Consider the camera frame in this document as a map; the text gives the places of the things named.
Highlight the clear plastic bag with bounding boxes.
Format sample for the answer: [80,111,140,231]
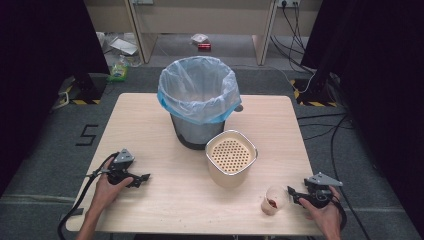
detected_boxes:
[190,33,210,45]

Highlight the black floor cables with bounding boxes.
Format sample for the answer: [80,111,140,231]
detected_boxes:
[295,112,375,240]

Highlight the white wall socket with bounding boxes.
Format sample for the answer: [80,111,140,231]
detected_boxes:
[276,0,301,9]

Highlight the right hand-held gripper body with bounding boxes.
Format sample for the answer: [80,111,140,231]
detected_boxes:
[303,171,344,210]

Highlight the black stand base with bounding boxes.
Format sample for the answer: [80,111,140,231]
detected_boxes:
[71,73,108,102]

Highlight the green packet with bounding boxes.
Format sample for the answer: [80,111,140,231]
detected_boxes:
[106,55,130,83]

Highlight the beige container with perforated strainer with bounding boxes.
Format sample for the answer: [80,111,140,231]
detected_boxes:
[204,129,259,190]

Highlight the grey trash bin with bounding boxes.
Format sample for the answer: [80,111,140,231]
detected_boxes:
[169,113,226,151]

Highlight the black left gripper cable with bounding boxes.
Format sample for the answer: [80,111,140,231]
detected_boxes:
[57,152,120,240]

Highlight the white flat sheet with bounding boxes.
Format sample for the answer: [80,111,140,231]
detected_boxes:
[109,36,139,56]

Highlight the person's right hand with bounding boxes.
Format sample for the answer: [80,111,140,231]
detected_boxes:
[298,185,343,240]

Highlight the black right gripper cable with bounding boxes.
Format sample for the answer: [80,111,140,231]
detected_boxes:
[330,193,348,232]

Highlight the dark curtain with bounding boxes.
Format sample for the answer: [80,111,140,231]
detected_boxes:
[300,0,424,238]
[0,0,111,198]

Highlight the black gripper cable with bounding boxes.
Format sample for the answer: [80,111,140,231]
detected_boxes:
[330,193,348,232]
[57,152,120,240]

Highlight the translucent blue bin liner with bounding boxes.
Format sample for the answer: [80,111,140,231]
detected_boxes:
[156,55,243,126]

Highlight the thin white cable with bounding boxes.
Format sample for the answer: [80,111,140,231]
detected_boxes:
[233,63,316,95]

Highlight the yellow black hazard tape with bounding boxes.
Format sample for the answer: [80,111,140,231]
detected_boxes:
[289,78,338,108]
[57,84,102,106]

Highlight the black power cables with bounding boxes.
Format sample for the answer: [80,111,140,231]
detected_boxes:
[269,2,317,74]

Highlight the small paper cup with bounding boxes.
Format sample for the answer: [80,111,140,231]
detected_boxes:
[260,185,291,217]

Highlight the person's left hand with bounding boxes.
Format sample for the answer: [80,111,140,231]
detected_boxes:
[90,156,135,214]

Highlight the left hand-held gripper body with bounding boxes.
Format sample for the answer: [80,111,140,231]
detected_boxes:
[106,148,136,186]

